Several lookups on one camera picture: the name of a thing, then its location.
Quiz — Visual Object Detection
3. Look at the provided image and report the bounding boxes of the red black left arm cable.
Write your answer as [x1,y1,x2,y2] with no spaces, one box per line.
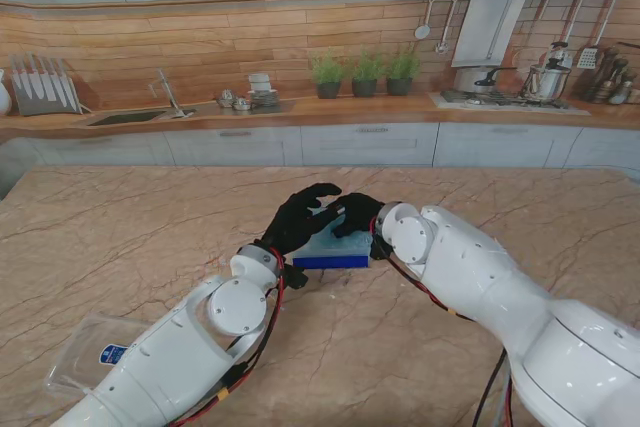
[169,246,287,427]

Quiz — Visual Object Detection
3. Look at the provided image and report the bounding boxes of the small silver bowls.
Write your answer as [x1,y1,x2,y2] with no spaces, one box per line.
[215,88,253,112]

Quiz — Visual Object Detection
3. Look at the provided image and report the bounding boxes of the white lower kitchen cabinets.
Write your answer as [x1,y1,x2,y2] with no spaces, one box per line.
[0,121,640,169]

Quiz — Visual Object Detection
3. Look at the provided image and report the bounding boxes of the hanging steel grater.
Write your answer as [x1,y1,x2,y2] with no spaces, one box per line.
[577,46,601,70]

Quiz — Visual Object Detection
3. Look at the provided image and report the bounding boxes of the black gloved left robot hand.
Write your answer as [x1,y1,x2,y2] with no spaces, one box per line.
[262,182,346,256]

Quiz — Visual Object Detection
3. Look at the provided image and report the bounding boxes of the hanging steel utensil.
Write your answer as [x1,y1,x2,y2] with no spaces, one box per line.
[433,0,459,55]

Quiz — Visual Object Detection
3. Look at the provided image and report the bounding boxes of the red black right arm cable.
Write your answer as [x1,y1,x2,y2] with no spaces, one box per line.
[369,216,516,427]

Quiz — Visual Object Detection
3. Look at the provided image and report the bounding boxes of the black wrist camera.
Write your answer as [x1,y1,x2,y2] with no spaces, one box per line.
[283,266,310,292]
[369,234,396,261]

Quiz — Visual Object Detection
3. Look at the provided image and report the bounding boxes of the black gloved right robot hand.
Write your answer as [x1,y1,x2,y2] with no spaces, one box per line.
[329,192,386,240]

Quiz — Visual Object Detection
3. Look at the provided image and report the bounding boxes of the white jug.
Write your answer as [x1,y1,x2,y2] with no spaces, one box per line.
[0,69,13,117]

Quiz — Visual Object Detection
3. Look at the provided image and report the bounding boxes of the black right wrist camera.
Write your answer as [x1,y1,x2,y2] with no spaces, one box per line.
[369,234,396,261]

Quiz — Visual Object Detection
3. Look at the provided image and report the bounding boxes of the clear plastic crate blue strips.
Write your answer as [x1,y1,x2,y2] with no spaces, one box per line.
[292,204,375,271]

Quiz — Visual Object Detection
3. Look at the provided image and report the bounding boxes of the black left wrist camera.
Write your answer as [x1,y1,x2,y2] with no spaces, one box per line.
[283,266,310,292]

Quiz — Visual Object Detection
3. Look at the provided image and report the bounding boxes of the red black arm cable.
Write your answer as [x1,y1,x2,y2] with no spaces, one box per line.
[369,216,516,427]
[169,246,287,427]

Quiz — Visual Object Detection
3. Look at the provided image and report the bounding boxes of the clear plastic crate lid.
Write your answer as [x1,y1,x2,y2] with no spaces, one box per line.
[43,311,151,398]

